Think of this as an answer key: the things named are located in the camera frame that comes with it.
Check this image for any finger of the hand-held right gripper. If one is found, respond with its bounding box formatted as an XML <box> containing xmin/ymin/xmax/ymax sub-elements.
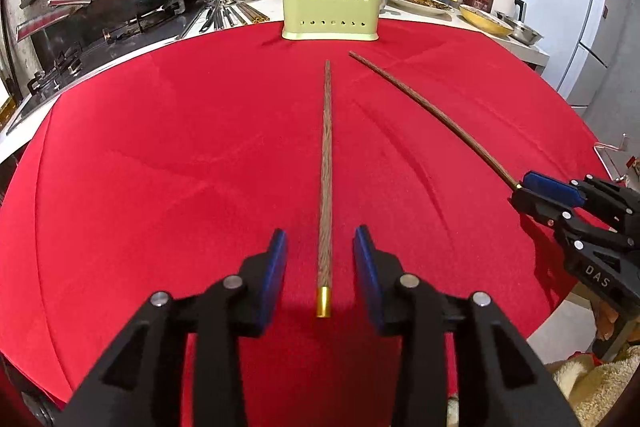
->
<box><xmin>509</xmin><ymin>189</ymin><xmax>640</xmax><ymax>253</ymax></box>
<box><xmin>521</xmin><ymin>172</ymin><xmax>640</xmax><ymax>231</ymax></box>

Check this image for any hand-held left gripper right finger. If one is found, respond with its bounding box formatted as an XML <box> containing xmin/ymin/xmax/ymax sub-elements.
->
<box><xmin>352</xmin><ymin>225</ymin><xmax>583</xmax><ymax>427</ymax></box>

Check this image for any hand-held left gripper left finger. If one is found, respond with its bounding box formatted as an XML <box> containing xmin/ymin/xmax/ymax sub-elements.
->
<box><xmin>59</xmin><ymin>228</ymin><xmax>289</xmax><ymax>427</ymax></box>

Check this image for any brown gold-tipped chopstick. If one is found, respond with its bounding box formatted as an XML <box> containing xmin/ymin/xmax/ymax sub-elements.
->
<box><xmin>315</xmin><ymin>60</ymin><xmax>333</xmax><ymax>319</ymax></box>
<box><xmin>348</xmin><ymin>51</ymin><xmax>523</xmax><ymax>190</ymax></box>

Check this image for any bent stainless steel holder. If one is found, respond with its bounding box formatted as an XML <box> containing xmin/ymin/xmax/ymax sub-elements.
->
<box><xmin>593</xmin><ymin>134</ymin><xmax>631</xmax><ymax>180</ymax></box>

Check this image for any cream fleece clothing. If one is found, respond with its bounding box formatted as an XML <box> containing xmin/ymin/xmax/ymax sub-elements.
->
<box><xmin>544</xmin><ymin>347</ymin><xmax>640</xmax><ymax>427</ymax></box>

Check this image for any red tablecloth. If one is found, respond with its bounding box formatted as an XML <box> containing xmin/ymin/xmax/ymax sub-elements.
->
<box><xmin>0</xmin><ymin>19</ymin><xmax>612</xmax><ymax>418</ymax></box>

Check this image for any steel bowl with food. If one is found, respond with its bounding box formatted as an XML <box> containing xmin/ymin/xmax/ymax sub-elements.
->
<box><xmin>497</xmin><ymin>12</ymin><xmax>545</xmax><ymax>46</ymax></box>

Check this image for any yellow bowl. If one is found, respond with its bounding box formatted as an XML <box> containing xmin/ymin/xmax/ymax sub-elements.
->
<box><xmin>458</xmin><ymin>3</ymin><xmax>516</xmax><ymax>38</ymax></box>

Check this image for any white plate of food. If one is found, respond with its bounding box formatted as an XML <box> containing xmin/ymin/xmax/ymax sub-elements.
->
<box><xmin>385</xmin><ymin>0</ymin><xmax>456</xmax><ymax>16</ymax></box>

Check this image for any pile of steel cutlery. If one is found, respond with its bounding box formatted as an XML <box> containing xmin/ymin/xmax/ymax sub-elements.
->
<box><xmin>187</xmin><ymin>0</ymin><xmax>271</xmax><ymax>33</ymax></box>

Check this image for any gas stove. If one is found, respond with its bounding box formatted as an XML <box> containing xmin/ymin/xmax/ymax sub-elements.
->
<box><xmin>25</xmin><ymin>0</ymin><xmax>187</xmax><ymax>98</ymax></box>

